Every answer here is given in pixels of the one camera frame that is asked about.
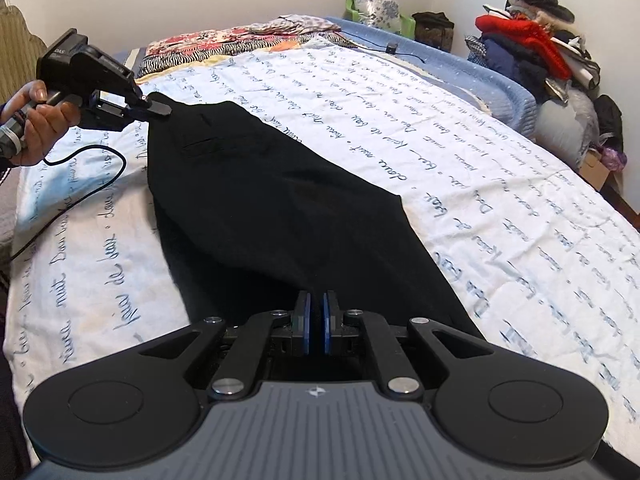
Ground pile of clothes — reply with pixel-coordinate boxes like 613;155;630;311
465;0;627;172

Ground green plastic chair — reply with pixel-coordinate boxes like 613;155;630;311
345;0;416;40

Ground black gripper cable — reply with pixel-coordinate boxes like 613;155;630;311
6;144;128;266

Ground black hat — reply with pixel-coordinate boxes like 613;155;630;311
508;0;576;24

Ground blue dotted bedsheet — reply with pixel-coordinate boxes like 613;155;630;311
328;16;538;138

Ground blue floral pillow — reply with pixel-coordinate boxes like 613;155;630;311
352;0;401;34

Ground black pants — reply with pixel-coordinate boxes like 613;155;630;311
147;102;477;350

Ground dark brown bag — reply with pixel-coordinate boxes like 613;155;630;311
412;12;454;52

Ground striped headboard cushion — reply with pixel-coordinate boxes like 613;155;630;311
0;0;46;103

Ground floral patterned blanket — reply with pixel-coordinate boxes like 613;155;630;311
137;14;355;78

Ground black charger cable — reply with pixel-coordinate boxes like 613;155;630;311
339;29;428;65

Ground white script-printed quilt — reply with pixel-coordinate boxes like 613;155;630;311
4;44;639;460

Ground person's left hand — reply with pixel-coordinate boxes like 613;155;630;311
1;80;81;166

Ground grey stuffed bag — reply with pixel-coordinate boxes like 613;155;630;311
534;88;600;170

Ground cardboard box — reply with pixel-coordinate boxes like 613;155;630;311
578;150;610;192

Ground red knit garment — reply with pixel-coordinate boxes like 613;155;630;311
475;14;573;80

